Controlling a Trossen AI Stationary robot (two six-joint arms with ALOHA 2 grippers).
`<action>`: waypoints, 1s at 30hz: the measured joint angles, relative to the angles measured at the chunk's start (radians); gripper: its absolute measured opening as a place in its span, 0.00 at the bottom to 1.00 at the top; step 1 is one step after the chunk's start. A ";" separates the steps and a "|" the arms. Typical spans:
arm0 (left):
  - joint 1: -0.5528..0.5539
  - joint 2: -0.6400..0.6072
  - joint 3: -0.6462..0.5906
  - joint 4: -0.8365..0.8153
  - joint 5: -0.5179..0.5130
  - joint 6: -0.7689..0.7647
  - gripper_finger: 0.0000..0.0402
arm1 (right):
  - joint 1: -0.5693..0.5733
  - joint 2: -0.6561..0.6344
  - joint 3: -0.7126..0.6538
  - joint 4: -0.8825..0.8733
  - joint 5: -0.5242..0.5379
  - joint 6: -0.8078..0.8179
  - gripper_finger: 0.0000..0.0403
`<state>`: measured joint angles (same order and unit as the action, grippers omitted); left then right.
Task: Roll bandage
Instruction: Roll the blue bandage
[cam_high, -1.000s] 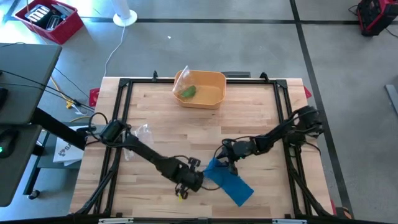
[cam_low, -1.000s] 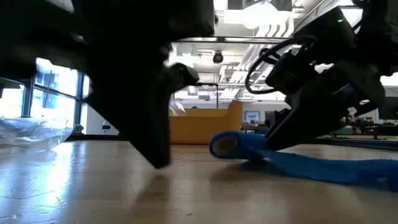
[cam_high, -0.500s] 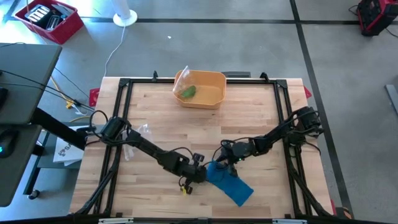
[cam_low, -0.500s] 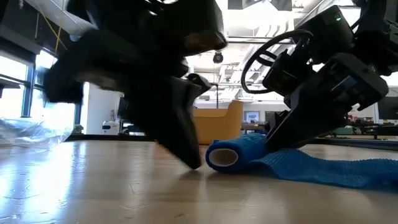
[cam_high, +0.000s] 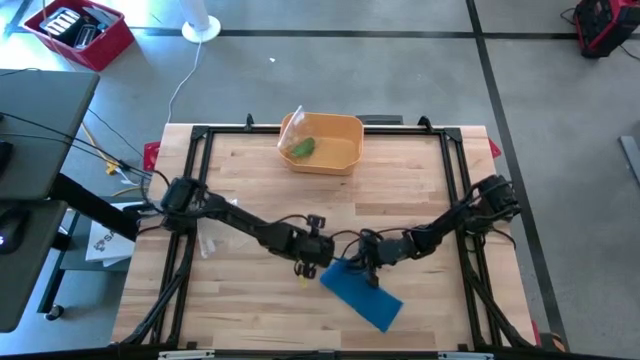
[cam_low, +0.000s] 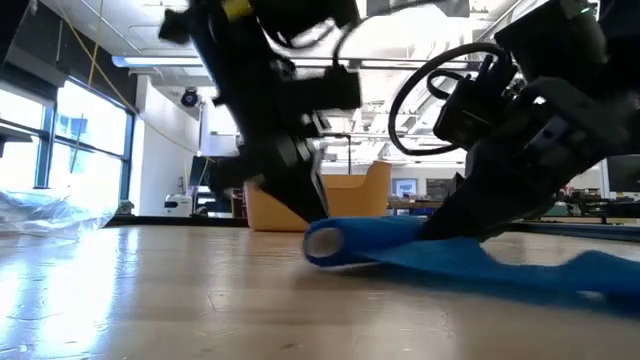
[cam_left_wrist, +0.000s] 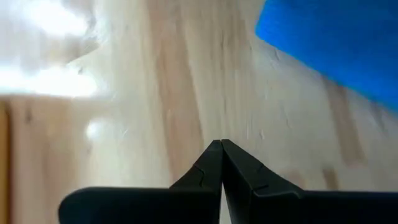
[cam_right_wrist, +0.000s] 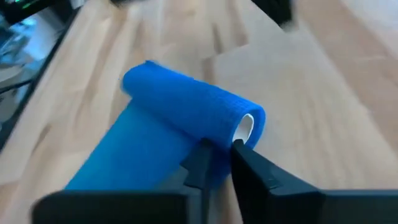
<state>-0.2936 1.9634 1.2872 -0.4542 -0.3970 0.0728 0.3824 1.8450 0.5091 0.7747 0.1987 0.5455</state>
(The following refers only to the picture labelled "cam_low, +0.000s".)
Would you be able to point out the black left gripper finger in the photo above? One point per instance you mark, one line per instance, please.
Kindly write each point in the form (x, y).
(300, 190)

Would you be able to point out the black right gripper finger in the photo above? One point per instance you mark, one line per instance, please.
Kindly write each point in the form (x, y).
(480, 210)

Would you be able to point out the blue elastic bandage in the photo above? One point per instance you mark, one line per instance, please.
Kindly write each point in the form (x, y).
(450, 250)

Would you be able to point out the clear plastic zip bag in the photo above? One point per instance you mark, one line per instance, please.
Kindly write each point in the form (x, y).
(50, 212)

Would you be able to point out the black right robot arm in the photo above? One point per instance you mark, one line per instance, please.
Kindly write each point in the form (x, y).
(560, 35)

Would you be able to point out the yellow plastic bin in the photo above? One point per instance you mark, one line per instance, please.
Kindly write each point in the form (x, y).
(360, 192)

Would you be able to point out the dark computer monitor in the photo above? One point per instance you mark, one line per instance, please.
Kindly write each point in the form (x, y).
(625, 172)
(200, 172)

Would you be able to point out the yellow tag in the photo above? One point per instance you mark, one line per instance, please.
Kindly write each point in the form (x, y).
(236, 7)

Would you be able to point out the white machine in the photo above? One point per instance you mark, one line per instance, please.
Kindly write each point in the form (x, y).
(179, 205)

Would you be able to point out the long ceiling light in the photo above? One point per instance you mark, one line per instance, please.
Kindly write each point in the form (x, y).
(160, 61)

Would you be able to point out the large window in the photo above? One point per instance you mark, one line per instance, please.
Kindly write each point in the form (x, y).
(90, 120)

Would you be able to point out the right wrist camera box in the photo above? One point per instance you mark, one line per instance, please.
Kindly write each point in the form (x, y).
(467, 112)

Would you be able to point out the round black wall camera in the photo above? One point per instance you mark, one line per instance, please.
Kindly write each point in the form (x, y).
(189, 98)

